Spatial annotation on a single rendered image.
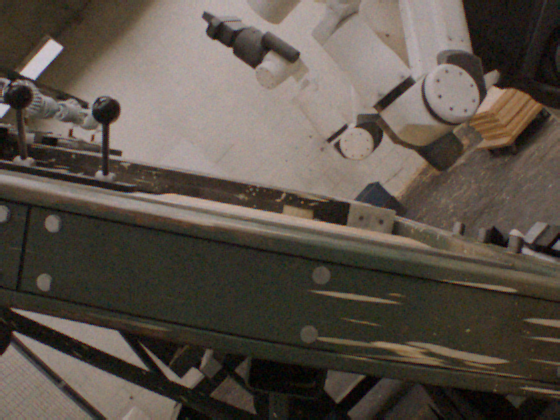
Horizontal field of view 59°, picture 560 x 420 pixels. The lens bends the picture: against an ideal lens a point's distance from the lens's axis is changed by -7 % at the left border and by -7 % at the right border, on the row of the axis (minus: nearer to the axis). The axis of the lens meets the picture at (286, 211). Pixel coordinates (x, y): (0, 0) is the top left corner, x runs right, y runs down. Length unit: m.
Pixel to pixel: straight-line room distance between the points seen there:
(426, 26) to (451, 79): 0.10
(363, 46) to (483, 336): 0.38
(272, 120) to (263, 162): 0.50
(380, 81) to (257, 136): 5.60
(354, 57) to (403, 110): 0.09
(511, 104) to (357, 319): 3.81
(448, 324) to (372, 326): 0.07
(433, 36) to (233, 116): 5.61
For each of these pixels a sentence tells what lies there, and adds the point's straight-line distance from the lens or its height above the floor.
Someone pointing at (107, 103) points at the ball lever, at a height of 1.44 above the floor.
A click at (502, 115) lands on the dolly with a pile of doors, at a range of 4.16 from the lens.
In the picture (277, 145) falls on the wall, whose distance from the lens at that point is 6.24.
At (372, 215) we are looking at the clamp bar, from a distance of 1.42.
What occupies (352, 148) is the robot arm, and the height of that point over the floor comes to 1.13.
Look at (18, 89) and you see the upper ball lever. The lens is 0.72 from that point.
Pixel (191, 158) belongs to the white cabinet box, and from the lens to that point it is 4.88.
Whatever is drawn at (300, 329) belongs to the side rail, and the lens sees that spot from 0.46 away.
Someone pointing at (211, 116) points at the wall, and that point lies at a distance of 6.31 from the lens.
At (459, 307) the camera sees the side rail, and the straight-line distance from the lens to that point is 0.48.
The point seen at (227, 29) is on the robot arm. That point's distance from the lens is 1.33.
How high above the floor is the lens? 1.23
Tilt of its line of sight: 4 degrees down
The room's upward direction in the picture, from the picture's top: 47 degrees counter-clockwise
